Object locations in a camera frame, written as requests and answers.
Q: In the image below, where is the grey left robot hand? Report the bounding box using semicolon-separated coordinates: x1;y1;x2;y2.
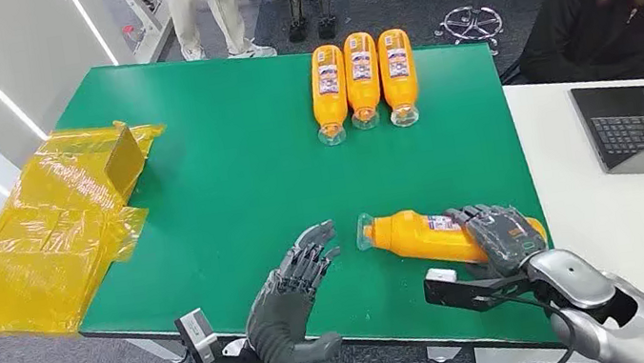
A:
231;218;359;363

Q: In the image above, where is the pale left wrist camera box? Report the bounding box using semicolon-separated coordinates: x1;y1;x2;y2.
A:
172;306;224;363

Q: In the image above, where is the yellow film wrapped cardboard box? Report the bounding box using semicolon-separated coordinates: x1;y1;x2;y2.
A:
0;112;195;347

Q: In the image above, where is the standing person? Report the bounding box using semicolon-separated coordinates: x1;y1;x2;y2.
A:
167;0;279;71

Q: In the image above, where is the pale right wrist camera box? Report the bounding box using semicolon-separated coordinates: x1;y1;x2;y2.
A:
423;265;459;288

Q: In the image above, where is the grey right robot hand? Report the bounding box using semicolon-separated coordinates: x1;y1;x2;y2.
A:
444;194;553;287

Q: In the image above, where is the white table leg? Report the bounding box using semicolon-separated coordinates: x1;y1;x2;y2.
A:
125;330;187;363

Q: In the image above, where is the white metal frame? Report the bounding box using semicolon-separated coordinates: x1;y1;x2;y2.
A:
112;0;180;68

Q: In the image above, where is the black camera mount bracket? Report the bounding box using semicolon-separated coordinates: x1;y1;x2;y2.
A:
422;264;533;322

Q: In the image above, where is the orange bottle with clear cap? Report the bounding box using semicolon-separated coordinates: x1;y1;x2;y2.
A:
352;186;552;282
303;42;356;149
337;30;389;132
373;26;425;131

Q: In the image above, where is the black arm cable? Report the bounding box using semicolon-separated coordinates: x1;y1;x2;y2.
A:
501;283;582;363

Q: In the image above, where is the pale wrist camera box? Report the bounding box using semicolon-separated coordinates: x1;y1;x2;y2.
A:
172;306;224;363
423;265;459;288

